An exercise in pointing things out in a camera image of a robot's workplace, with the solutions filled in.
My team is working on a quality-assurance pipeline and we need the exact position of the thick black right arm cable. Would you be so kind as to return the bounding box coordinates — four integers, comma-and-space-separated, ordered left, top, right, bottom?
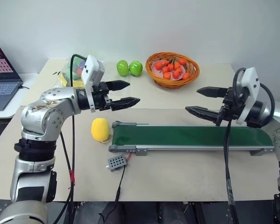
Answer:
223, 67, 247, 224

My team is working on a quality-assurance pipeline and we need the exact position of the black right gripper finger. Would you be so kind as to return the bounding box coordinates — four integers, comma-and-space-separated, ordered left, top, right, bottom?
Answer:
196, 86, 229, 98
185, 106, 222, 127

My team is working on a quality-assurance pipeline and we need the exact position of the orange wicker basket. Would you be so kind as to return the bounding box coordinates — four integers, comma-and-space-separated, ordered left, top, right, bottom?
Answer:
145, 52, 200, 89

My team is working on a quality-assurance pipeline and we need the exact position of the grey perforated control box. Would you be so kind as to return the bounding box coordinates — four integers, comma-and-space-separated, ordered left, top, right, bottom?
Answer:
105, 154, 129, 173

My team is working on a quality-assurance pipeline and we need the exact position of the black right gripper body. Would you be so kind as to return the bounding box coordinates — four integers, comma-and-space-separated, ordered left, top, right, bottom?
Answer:
216, 86, 250, 127

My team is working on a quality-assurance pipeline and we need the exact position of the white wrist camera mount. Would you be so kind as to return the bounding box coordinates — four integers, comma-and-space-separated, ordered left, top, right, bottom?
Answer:
236, 67, 262, 125
81, 55, 106, 113

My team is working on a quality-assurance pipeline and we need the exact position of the white side table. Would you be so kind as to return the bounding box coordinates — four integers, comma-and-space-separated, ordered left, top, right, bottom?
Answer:
0, 72, 42, 120

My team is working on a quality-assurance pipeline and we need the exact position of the clear plastic bag of toys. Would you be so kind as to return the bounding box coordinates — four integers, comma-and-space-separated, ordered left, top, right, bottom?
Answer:
60, 55, 108, 88

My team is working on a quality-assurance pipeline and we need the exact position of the green toy apple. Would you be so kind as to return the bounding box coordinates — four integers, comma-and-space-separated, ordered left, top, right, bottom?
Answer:
116, 60, 131, 77
129, 60, 144, 77

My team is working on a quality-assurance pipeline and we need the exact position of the green conveyor belt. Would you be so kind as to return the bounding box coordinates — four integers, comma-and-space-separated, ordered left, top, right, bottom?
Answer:
108, 120, 277, 157

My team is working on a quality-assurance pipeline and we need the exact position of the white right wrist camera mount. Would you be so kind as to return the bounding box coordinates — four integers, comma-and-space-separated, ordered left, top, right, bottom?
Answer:
236, 67, 262, 125

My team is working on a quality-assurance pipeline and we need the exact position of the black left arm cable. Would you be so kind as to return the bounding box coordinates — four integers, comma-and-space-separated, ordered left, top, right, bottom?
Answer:
53, 54, 88, 224
59, 131, 73, 175

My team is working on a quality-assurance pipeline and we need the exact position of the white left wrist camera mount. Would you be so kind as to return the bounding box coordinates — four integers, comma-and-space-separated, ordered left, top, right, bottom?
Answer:
81, 55, 106, 113

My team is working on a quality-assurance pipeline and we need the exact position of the black power cable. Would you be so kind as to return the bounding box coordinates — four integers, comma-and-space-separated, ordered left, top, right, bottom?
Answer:
99, 166, 126, 224

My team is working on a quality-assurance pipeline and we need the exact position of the yellow lemon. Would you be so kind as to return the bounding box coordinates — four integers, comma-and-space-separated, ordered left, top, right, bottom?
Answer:
91, 118, 112, 144

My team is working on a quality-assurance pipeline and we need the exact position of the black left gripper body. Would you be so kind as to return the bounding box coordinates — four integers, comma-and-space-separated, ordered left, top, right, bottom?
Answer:
91, 81, 113, 112

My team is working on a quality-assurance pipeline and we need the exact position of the grey laptop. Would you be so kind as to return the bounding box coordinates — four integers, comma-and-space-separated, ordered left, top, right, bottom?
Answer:
0, 42, 24, 112

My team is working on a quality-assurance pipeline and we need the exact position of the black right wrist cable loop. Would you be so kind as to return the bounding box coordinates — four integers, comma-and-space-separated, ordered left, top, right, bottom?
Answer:
259, 83, 276, 123

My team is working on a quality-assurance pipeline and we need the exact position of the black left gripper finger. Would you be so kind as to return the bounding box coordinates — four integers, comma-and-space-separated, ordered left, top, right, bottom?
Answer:
111, 97, 141, 111
107, 80, 131, 92

